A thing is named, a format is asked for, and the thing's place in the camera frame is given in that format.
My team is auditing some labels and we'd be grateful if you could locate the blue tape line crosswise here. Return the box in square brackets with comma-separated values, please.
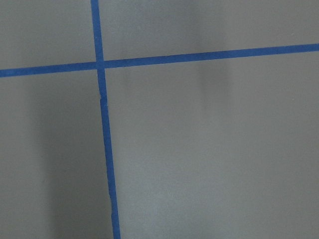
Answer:
[0, 43, 319, 78]

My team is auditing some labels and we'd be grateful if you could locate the blue tape line lengthwise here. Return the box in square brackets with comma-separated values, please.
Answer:
[90, 0, 121, 239]

